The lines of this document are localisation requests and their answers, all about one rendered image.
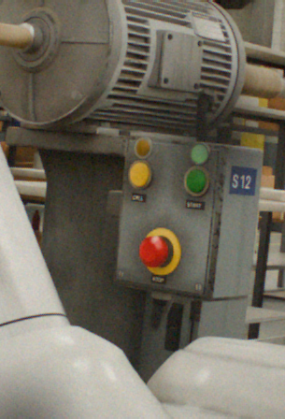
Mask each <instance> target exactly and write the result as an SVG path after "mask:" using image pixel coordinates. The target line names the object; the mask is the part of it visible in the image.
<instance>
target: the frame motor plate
mask: <svg viewBox="0 0 285 419"><path fill-rule="evenodd" d="M129 136H130V131H128V130H120V132H119V135H118V136H115V135H97V134H86V133H76V132H66V131H55V130H45V129H34V128H31V129H24V128H20V127H8V128H7V135H6V144H7V145H10V146H19V147H28V148H37V149H46V150H55V151H64V152H82V153H91V154H99V153H101V155H107V154H110V156H118V155H120V156H121V157H125V154H126V145H127V138H128V137H129Z"/></svg>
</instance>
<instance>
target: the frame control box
mask: <svg viewBox="0 0 285 419"><path fill-rule="evenodd" d="M140 138H142V137H135V136H131V137H128V138H127V145H126V154H125V165H124V175H123V186H122V195H121V216H120V225H119V236H118V246H117V256H116V266H115V267H114V269H115V277H113V281H114V282H115V283H116V284H117V285H119V286H125V287H130V288H136V289H141V290H146V291H151V296H152V301H151V304H152V310H151V315H150V327H151V329H152V330H159V329H161V328H162V326H163V324H164V321H165V319H166V316H167V314H168V312H169V310H170V307H171V305H172V302H173V299H174V296H183V297H187V298H193V299H198V300H204V301H221V300H235V299H245V298H248V297H249V286H250V277H251V268H252V257H253V256H254V248H255V239H256V229H257V220H258V209H259V201H260V192H261V181H262V173H263V163H264V159H263V151H262V150H260V149H255V148H247V147H238V146H230V145H229V144H220V143H209V142H205V143H206V144H207V146H208V147H209V151H210V155H209V159H208V161H207V162H206V163H205V164H204V165H201V166H199V165H197V164H196V163H195V162H193V161H192V160H191V156H190V151H191V148H192V146H193V145H194V144H195V143H198V142H199V141H188V140H177V139H166V138H156V137H149V139H150V140H151V142H152V153H151V155H150V157H149V158H148V159H145V160H142V159H140V158H138V157H137V155H136V153H135V144H136V142H137V141H138V140H139V139H140ZM136 164H145V165H146V166H147V168H148V170H149V179H148V181H147V183H146V184H145V185H143V186H137V185H135V184H133V183H132V182H131V179H130V171H131V168H132V167H133V166H135V165H136ZM194 169H201V170H202V171H203V172H204V173H205V176H206V179H207V183H206V186H205V188H204V190H203V191H202V192H200V193H194V192H192V191H190V190H189V189H188V188H187V185H186V178H187V175H188V173H189V172H190V171H191V170H194ZM147 237H159V238H162V239H163V240H164V242H165V244H166V246H167V250H168V254H167V257H166V260H165V262H164V263H163V264H162V265H161V266H159V267H147V266H146V265H145V264H144V263H143V262H142V260H141V258H140V254H139V249H140V245H141V243H142V241H143V240H144V239H145V238H147Z"/></svg>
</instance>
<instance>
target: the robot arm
mask: <svg viewBox="0 0 285 419"><path fill-rule="evenodd" d="M0 419H285V346H282V345H277V344H273V343H267V342H264V343H261V342H256V341H250V340H238V339H231V338H224V339H223V338H210V337H207V338H200V339H198V340H195V341H194V342H192V343H191V344H190V345H188V346H186V347H185V348H184V349H179V350H177V351H175V352H174V353H173V354H172V355H171V356H170V357H169V358H168V359H167V360H166V361H165V362H164V364H163V365H162V366H161V367H160V368H158V369H157V370H156V372H155V373H154V374H153V375H152V377H151V378H150V380H149V381H148V383H147V385H145V384H144V383H143V381H142V380H141V378H140V377H139V376H138V374H137V373H136V371H135V370H134V368H133V367H132V365H131V364H130V362H129V360H127V358H126V357H125V355H124V353H123V352H122V350H121V349H120V348H118V347H117V346H115V345H114V344H112V343H111V342H109V341H107V340H105V339H102V338H100V337H98V336H96V335H94V334H93V333H91V332H89V331H87V330H85V329H83V328H81V327H78V326H70V324H69V321H68V319H67V316H66V314H65V311H64V307H63V304H62V302H61V299H60V298H59V295H57V293H56V290H55V288H54V284H53V281H52V279H51V276H50V273H49V271H48V268H47V266H46V263H45V260H44V257H43V254H42V252H41V250H40V248H39V247H38V245H37V243H36V239H35V235H34V233H33V230H32V227H31V225H30V223H29V221H28V218H27V216H26V212H25V210H24V207H23V205H22V202H21V199H20V196H19V194H18V191H17V189H16V185H15V183H14V180H13V179H12V176H11V174H10V171H9V168H8V166H7V162H6V159H5V155H4V153H3V149H2V147H1V144H0Z"/></svg>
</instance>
